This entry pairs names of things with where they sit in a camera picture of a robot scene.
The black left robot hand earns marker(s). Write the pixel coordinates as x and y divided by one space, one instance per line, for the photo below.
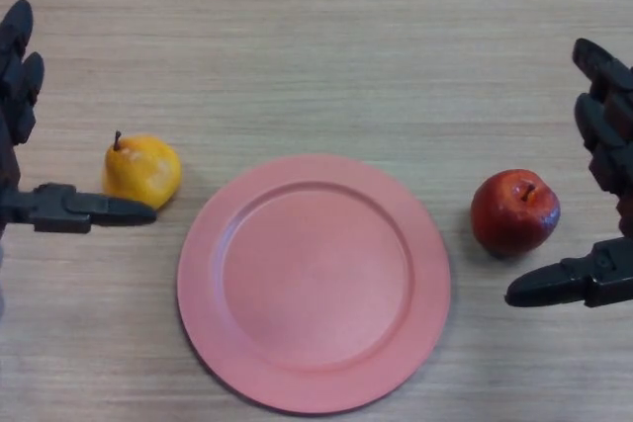
59 209

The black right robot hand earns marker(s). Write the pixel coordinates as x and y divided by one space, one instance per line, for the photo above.
610 278

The yellow pear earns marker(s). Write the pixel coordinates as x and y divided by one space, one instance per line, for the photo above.
143 170

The pink round plate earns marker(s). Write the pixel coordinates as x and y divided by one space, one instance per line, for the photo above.
316 288

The red apple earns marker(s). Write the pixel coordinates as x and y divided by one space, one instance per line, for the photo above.
509 219

